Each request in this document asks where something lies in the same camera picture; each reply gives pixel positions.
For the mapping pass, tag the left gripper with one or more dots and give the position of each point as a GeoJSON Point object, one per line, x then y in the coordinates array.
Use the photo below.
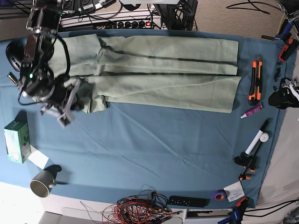
{"type": "Point", "coordinates": [286, 97]}

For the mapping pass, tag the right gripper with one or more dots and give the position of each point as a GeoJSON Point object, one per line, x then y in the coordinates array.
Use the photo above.
{"type": "Point", "coordinates": [62, 99]}

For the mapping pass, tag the sage green T-shirt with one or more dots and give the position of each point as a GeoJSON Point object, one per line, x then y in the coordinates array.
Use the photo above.
{"type": "Point", "coordinates": [168, 71]}

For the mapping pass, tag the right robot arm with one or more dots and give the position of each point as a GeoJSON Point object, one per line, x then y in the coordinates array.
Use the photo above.
{"type": "Point", "coordinates": [37, 80]}

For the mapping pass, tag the purple glue tube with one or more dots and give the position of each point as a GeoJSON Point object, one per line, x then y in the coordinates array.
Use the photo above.
{"type": "Point", "coordinates": [253, 110]}

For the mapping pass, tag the orange black utility knife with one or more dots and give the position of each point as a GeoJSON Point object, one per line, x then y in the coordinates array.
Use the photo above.
{"type": "Point", "coordinates": [256, 82]}

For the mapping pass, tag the orange black corner clamp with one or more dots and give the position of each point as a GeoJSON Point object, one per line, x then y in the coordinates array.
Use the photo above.
{"type": "Point", "coordinates": [289, 47]}

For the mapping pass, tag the white paper slip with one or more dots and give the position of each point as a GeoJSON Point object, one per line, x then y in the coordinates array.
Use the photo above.
{"type": "Point", "coordinates": [39, 159]}

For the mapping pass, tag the green tissue box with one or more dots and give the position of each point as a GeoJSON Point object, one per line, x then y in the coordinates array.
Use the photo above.
{"type": "Point", "coordinates": [17, 141]}

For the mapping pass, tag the white black hand pump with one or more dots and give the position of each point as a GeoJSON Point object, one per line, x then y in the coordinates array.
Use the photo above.
{"type": "Point", "coordinates": [261, 136]}

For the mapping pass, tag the orange black spring clamp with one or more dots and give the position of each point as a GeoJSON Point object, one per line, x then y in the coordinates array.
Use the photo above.
{"type": "Point", "coordinates": [249, 167]}

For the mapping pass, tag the small silver lighter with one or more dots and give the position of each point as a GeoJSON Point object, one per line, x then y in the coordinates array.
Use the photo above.
{"type": "Point", "coordinates": [12, 77]}

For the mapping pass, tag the blue table cloth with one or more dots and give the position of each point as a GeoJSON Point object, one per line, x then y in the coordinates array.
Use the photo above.
{"type": "Point", "coordinates": [129, 148]}

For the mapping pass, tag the grey ceramic mug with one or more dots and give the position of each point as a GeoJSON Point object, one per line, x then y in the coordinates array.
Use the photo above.
{"type": "Point", "coordinates": [42, 184]}

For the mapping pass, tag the black computer mouse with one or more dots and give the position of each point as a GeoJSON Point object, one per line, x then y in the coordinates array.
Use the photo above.
{"type": "Point", "coordinates": [15, 54]}

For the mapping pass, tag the white card box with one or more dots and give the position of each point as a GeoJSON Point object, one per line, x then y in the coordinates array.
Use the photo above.
{"type": "Point", "coordinates": [234, 191]}

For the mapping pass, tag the black power strip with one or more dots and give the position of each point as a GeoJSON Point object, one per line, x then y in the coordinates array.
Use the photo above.
{"type": "Point", "coordinates": [126, 25]}

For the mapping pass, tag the purple tape roll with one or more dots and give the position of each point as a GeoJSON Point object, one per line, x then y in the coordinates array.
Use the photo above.
{"type": "Point", "coordinates": [219, 195]}

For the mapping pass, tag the blue bar clamp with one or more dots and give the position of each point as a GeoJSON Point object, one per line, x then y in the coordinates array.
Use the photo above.
{"type": "Point", "coordinates": [236, 216]}

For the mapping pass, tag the black remote control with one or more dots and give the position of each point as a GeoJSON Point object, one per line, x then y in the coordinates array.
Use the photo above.
{"type": "Point", "coordinates": [188, 201]}

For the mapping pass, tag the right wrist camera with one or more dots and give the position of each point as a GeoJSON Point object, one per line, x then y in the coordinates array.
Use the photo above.
{"type": "Point", "coordinates": [65, 119]}

